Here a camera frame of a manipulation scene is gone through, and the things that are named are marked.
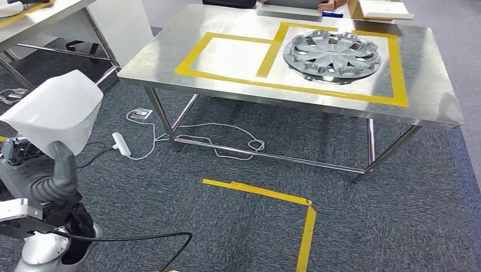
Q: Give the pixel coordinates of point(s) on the grey wheel hubcap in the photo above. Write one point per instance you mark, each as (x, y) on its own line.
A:
(330, 56)

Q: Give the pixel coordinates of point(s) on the yellow tape strip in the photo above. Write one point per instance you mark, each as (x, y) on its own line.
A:
(22, 13)

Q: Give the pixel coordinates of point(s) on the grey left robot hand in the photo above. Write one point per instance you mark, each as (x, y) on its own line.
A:
(37, 180)

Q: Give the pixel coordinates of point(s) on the brown cardboard box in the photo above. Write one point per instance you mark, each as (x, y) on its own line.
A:
(353, 9)

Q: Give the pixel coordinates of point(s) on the small blue box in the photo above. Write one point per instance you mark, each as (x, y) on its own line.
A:
(332, 14)

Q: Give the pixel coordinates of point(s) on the stainless steel workbench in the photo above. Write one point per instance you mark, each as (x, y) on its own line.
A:
(432, 82)

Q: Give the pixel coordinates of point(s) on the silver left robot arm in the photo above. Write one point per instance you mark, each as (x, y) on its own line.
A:
(41, 251)

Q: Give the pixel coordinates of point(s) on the black chair base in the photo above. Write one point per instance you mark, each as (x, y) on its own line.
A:
(71, 45)

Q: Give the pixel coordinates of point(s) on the white plastic shell part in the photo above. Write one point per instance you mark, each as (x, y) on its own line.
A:
(9, 9)
(56, 109)

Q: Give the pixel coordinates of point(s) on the white floor socket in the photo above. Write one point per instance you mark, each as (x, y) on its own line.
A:
(17, 94)
(141, 113)

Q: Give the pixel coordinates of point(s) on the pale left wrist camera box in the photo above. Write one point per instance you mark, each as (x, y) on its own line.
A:
(19, 208)

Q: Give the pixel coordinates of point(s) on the person's left hand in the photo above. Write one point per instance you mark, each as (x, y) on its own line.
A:
(327, 4)

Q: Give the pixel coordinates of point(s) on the grey laptop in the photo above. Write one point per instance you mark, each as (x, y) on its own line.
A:
(289, 4)

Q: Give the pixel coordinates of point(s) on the white power strip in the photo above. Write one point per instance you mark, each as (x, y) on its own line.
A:
(121, 144)

